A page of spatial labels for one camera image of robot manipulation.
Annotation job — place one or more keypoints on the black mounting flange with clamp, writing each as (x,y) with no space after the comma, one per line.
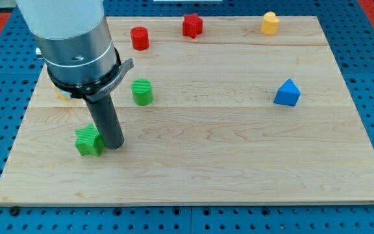
(86,83)

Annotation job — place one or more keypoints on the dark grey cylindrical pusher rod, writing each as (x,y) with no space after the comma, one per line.
(106,120)

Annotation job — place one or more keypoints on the yellow block behind arm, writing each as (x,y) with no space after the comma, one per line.
(61,93)

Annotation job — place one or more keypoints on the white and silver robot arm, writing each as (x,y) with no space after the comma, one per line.
(75,42)

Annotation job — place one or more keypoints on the green star block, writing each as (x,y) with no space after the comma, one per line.
(89,141)

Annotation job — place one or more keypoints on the red star block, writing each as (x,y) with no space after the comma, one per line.
(192,25)

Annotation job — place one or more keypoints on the green cylinder block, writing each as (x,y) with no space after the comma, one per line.
(142,92)

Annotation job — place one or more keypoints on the red cylinder block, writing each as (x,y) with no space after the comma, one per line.
(139,38)

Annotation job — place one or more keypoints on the light wooden board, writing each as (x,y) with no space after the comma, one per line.
(212,134)

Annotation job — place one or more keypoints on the blue triangular prism block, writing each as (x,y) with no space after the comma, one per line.
(288,94)

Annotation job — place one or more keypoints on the yellow heart block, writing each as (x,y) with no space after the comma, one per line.
(270,23)

